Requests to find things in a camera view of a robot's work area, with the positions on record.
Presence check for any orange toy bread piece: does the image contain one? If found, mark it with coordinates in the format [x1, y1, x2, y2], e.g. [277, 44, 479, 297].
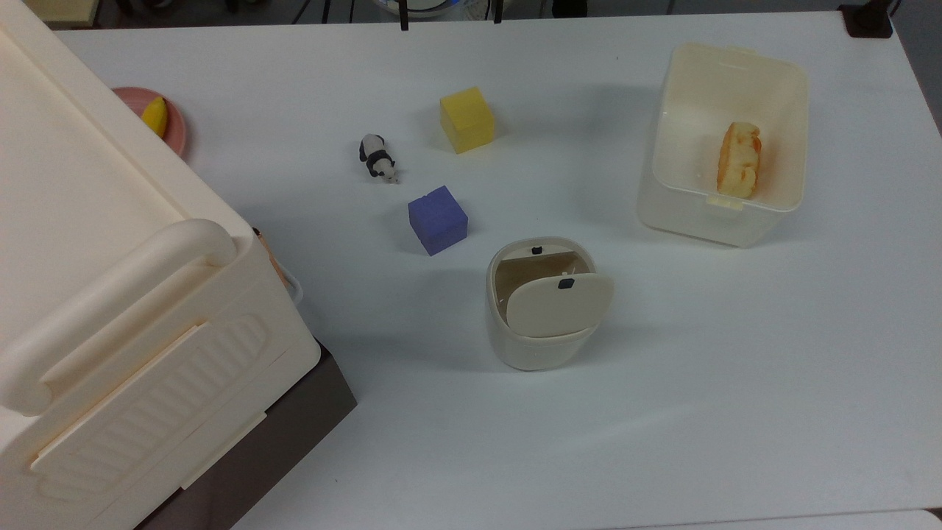
[717, 121, 762, 199]

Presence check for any cream trash can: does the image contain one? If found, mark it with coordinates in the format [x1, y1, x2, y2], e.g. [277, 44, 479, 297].
[484, 236, 616, 372]

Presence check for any yellow toy banana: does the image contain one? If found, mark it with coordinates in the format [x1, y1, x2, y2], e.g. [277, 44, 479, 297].
[141, 96, 170, 139]

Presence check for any cream trash can lid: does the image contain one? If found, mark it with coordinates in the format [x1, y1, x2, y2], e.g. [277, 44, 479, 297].
[505, 272, 616, 339]

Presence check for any purple foam cube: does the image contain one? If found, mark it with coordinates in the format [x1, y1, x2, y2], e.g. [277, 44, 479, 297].
[408, 185, 470, 257]

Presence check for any large cream plastic storage box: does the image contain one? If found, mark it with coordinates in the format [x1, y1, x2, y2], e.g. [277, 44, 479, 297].
[0, 0, 322, 530]

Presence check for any black white panda figurine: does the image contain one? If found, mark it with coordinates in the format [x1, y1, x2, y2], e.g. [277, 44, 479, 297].
[358, 133, 400, 184]

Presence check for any yellow foam cube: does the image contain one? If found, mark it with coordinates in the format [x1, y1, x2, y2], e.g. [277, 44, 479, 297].
[439, 86, 496, 155]

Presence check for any cream open plastic container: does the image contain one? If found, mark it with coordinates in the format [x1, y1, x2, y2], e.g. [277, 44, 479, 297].
[637, 42, 810, 248]

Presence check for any black camera stand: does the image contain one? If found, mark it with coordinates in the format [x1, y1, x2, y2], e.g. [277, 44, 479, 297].
[839, 0, 896, 39]

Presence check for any pink plate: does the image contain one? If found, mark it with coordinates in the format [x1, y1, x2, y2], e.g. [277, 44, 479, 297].
[112, 87, 188, 159]

